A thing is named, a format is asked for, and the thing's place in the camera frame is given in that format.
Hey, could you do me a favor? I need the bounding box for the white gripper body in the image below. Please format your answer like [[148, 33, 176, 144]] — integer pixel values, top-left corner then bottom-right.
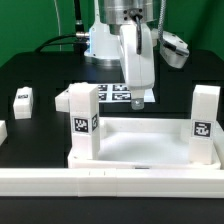
[[119, 24, 155, 90]]

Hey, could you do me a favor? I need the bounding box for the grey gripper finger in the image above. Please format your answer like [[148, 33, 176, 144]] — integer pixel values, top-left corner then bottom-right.
[[131, 90, 145, 110]]

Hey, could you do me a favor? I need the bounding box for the white desk top tray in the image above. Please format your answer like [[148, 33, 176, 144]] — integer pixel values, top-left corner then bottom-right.
[[68, 117, 221, 170]]

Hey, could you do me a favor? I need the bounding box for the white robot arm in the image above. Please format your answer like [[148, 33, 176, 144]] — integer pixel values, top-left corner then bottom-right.
[[84, 0, 155, 110]]

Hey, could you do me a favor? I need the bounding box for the white front fence bar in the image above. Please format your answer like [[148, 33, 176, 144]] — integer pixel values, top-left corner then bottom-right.
[[0, 168, 224, 198]]

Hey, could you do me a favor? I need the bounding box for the white left fence block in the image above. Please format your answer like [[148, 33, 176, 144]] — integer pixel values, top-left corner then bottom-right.
[[0, 120, 7, 146]]

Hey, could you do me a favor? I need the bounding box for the white marker base plate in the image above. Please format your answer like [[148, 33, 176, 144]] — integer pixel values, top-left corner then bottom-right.
[[97, 83, 156, 104]]

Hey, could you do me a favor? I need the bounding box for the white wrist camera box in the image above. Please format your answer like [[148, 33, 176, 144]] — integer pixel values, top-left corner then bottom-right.
[[160, 32, 189, 69]]

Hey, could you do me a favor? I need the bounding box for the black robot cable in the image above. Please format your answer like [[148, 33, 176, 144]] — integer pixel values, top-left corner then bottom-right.
[[34, 0, 91, 54]]

